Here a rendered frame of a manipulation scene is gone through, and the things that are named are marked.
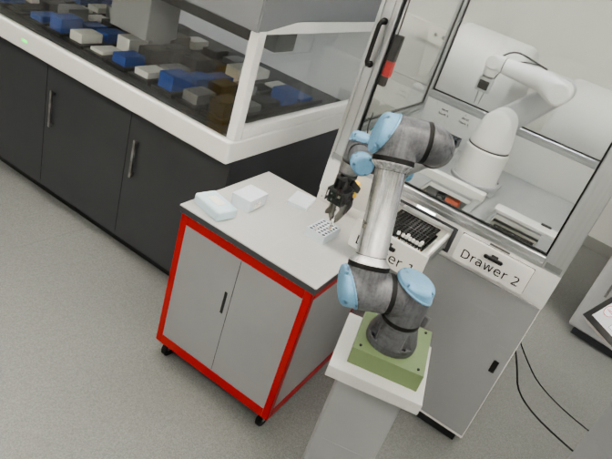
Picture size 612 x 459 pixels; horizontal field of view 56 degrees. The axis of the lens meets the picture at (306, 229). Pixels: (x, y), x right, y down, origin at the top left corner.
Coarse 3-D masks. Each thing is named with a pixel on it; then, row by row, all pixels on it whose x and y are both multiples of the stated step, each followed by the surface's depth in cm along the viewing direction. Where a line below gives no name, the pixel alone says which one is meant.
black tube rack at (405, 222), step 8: (400, 216) 227; (408, 216) 228; (400, 224) 220; (408, 224) 222; (416, 224) 224; (424, 224) 227; (408, 232) 217; (416, 232) 218; (424, 232) 220; (432, 232) 222; (424, 240) 214; (432, 240) 223; (416, 248) 211; (424, 248) 216
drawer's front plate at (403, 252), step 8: (360, 224) 207; (352, 232) 210; (360, 232) 208; (352, 240) 211; (392, 240) 203; (400, 240) 202; (400, 248) 202; (408, 248) 200; (400, 256) 203; (408, 256) 201; (416, 256) 199; (424, 256) 198; (392, 264) 205; (400, 264) 204; (408, 264) 202; (416, 264) 200; (424, 264) 199
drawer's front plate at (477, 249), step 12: (468, 240) 222; (456, 252) 226; (480, 252) 221; (492, 252) 218; (468, 264) 225; (492, 264) 220; (504, 264) 217; (516, 264) 215; (492, 276) 221; (504, 276) 219; (516, 276) 216; (528, 276) 214; (516, 288) 217
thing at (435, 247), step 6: (408, 210) 235; (420, 216) 233; (432, 222) 231; (438, 228) 230; (438, 234) 231; (444, 234) 230; (450, 234) 227; (438, 240) 232; (444, 240) 223; (432, 246) 227; (438, 246) 216; (444, 246) 228; (426, 252) 208; (432, 252) 211; (438, 252) 222; (432, 258) 216
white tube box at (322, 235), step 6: (318, 222) 225; (324, 222) 227; (330, 222) 228; (306, 228) 220; (312, 228) 221; (318, 228) 222; (324, 228) 223; (336, 228) 226; (306, 234) 221; (312, 234) 219; (318, 234) 218; (324, 234) 219; (330, 234) 220; (336, 234) 226; (318, 240) 218; (324, 240) 218
